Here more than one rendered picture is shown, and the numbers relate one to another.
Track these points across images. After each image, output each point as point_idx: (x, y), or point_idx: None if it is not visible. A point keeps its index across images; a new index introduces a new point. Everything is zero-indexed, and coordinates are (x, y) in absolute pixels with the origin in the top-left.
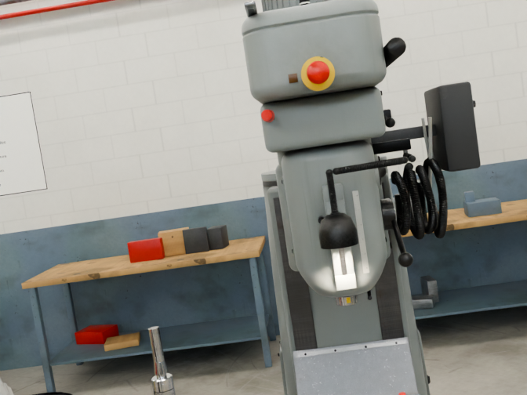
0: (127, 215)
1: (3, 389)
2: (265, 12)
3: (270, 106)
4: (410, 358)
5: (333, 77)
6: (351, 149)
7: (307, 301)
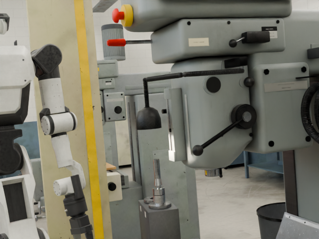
0: None
1: (67, 162)
2: None
3: (151, 34)
4: None
5: (126, 18)
6: (185, 64)
7: (293, 178)
